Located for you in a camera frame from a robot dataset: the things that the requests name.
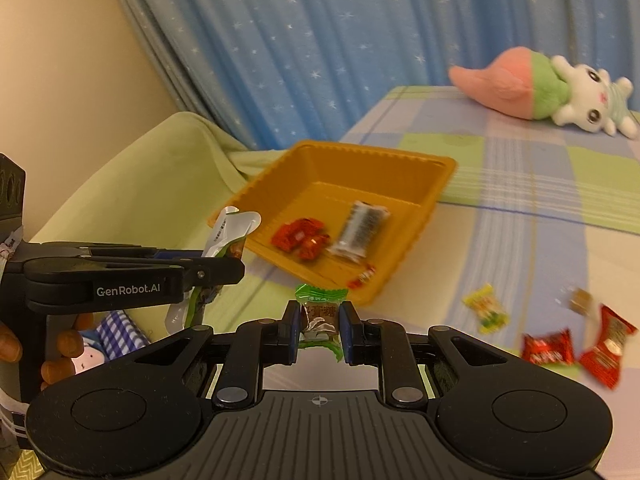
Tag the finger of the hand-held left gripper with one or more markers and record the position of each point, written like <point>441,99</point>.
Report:
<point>215,271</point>
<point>165,256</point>

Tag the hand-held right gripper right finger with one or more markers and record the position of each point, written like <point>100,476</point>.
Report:
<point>348,342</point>

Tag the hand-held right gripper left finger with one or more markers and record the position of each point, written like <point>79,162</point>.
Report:
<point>296,335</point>

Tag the silver foil packet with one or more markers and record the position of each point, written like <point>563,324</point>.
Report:
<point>227,230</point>

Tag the small red white candy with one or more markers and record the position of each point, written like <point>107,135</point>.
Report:
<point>364,276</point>

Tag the red square packet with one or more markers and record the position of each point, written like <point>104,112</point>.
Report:
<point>295,232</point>

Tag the clear seaweed packet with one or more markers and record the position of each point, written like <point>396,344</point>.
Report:
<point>360,230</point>

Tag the yellow green candy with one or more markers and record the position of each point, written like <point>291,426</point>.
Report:
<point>486,307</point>

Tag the orange plastic tray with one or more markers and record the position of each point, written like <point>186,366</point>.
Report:
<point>350,180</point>

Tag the red packet with white print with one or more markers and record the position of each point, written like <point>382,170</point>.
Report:
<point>547,349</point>

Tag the brown candy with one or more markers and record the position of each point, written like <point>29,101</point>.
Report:
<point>581,301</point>

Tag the large red packet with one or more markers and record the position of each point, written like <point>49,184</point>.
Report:
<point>607,345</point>

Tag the person's left hand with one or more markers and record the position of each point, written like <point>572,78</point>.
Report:
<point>67,345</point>

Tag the light green cloth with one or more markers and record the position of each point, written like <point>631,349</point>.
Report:
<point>150,175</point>

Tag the checked pastel tablecloth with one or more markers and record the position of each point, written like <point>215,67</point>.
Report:
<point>525,210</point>

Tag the blue starry curtain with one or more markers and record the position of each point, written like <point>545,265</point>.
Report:
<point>325,35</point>

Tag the rabbit carrot plush toy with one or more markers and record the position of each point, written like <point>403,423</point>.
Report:
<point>505,82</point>

